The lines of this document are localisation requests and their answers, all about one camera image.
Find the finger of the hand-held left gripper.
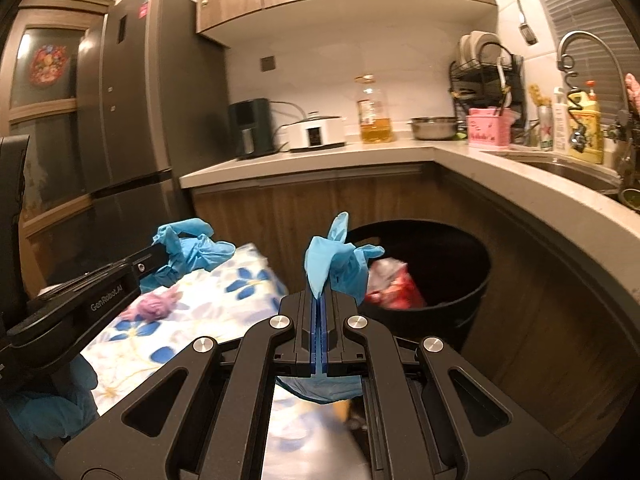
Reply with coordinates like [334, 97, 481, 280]
[131, 242, 174, 279]

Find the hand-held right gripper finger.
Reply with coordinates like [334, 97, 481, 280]
[55, 292, 320, 480]
[320, 292, 576, 480]

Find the blue disposable glove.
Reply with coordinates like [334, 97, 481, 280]
[277, 211, 386, 406]
[140, 218, 236, 293]

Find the red and pink plastic bag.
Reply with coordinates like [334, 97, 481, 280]
[364, 257, 427, 309]

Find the black trash bin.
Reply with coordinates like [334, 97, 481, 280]
[345, 220, 492, 356]

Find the person's left hand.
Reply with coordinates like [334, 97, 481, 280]
[0, 354, 101, 442]

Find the purple disposable glove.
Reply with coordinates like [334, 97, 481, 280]
[122, 289, 179, 322]

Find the floral tablecloth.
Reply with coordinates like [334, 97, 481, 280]
[37, 242, 373, 480]

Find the grey refrigerator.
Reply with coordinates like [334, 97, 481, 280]
[75, 0, 231, 241]

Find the dark green air fryer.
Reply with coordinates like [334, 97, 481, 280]
[228, 98, 276, 161]

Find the wooden door with glass panels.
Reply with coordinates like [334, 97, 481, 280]
[0, 0, 116, 301]

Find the white electric cooker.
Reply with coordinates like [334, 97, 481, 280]
[285, 112, 347, 153]

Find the flower decoration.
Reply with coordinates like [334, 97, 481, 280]
[31, 44, 68, 86]

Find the kitchen counter with wooden cabinets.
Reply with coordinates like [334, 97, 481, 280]
[180, 137, 640, 461]

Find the cooking oil bottle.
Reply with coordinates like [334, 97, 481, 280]
[355, 75, 396, 144]

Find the steel pot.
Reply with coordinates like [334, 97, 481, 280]
[407, 116, 460, 141]

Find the pink utensil holder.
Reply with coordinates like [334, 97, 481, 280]
[466, 107, 512, 149]

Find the steel sink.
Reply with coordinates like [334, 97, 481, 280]
[492, 152, 621, 196]

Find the green drink can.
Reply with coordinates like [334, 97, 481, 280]
[536, 105, 556, 151]

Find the white plastic bottle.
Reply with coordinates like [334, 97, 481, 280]
[551, 87, 571, 153]

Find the black dish rack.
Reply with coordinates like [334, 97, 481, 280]
[448, 32, 526, 133]

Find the stack of white dishes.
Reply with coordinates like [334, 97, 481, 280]
[459, 31, 503, 68]

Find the yellow detergent bottle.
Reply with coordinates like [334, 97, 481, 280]
[567, 80, 605, 165]

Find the hanging metal spatula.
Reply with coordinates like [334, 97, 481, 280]
[506, 0, 538, 46]

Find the steel faucet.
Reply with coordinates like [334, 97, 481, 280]
[557, 31, 631, 111]

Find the grey window blind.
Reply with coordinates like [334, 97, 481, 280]
[525, 0, 640, 111]

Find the black power cable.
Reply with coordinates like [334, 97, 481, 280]
[270, 101, 307, 151]

